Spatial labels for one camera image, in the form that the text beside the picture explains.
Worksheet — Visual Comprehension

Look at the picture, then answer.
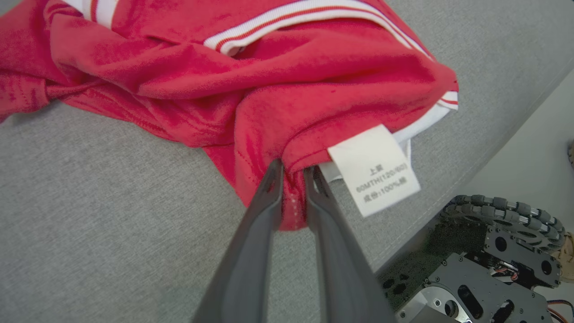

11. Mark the black omni wheel with rollers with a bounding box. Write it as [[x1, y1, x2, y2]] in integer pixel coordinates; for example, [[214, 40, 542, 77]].
[[442, 194, 565, 252]]

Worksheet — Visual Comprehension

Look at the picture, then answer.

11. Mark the red number print jersey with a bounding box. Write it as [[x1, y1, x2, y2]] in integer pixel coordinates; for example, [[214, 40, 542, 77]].
[[0, 0, 459, 231]]

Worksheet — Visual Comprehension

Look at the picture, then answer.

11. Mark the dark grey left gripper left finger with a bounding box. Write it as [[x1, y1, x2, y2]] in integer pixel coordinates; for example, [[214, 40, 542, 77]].
[[193, 158, 285, 323]]

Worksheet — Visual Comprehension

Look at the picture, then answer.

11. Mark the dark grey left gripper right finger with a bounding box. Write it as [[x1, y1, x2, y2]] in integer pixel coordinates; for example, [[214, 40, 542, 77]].
[[304, 165, 395, 323]]

